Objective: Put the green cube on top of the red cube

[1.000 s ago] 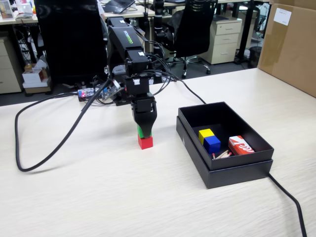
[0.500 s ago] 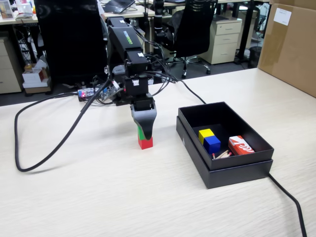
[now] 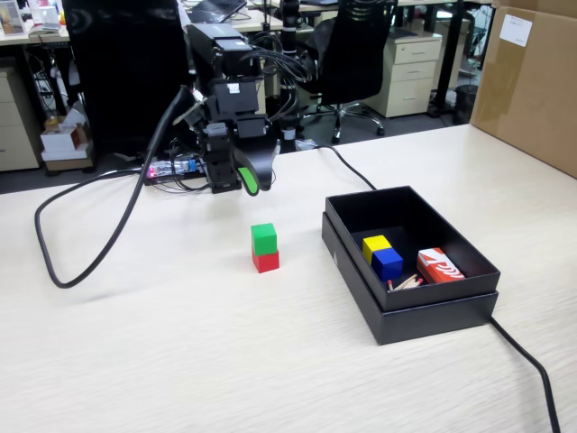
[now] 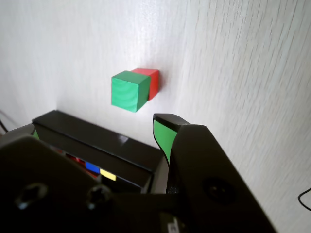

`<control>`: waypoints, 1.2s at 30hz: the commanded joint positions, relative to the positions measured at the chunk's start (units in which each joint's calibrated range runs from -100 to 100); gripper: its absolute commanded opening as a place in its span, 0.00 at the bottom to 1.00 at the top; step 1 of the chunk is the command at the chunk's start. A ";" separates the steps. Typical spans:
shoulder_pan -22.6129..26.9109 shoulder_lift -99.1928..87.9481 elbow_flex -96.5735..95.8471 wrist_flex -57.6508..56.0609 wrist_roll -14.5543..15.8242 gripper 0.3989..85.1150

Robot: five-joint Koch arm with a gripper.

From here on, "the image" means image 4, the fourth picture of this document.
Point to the yellow wooden cube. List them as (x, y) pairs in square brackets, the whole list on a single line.
[(108, 175)]

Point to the black open box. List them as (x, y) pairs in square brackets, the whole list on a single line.
[(102, 136)]

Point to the blue wooden cube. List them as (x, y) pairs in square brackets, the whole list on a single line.
[(92, 168)]

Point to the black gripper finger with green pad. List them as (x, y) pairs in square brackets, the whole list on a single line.
[(194, 155)]

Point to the red wooden cube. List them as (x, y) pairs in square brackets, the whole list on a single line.
[(153, 82)]

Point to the green wooden cube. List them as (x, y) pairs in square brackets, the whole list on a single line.
[(126, 93)]

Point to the black cardboard box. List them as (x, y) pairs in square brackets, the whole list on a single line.
[(97, 155)]

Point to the black gripper finger with silver tip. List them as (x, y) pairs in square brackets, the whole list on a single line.
[(43, 182)]

